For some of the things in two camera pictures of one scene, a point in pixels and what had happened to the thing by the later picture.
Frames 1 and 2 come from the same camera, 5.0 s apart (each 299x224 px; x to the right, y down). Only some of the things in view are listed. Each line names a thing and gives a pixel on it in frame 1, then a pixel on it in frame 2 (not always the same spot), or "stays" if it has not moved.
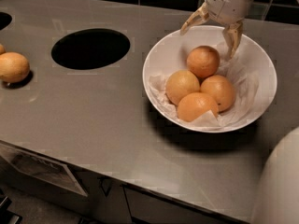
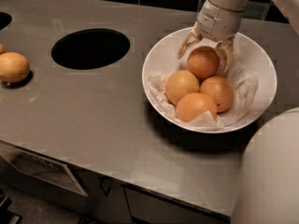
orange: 193,105 stays
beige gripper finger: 233,34 → 226,47
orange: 203,61 stays
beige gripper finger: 201,16 → 194,35
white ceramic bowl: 193,79 stays
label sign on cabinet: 44,169 stays
